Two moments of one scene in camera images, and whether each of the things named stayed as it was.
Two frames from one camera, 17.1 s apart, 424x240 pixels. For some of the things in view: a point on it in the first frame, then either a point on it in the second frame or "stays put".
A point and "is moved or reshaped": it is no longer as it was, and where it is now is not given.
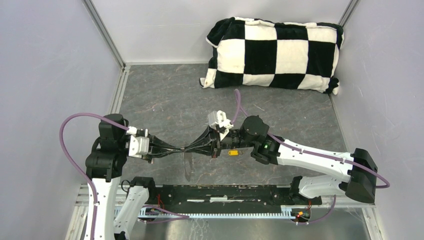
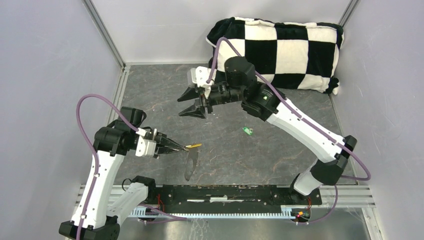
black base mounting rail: [230, 196] stays put
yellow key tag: [233, 152] is moved or reshaped
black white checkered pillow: [249, 52] stays put
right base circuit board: [302, 215] stays put
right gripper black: [208, 136] -> [196, 110]
